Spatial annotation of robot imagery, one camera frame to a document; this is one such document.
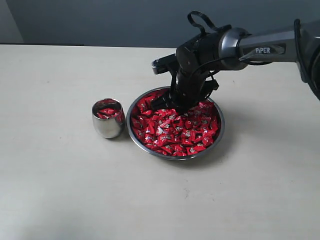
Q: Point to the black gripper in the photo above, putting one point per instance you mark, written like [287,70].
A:
[186,91]

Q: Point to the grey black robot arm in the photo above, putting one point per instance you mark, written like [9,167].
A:
[195,62]

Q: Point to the pile of red candies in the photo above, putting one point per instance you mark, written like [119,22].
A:
[175,132]

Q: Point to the stainless steel bowl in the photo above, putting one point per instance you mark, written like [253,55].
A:
[222,125]

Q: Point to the red candies in cup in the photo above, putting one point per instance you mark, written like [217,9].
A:
[106,108]

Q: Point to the stainless steel cup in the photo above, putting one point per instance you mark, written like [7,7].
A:
[109,128]

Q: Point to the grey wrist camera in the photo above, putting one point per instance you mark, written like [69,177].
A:
[165,64]

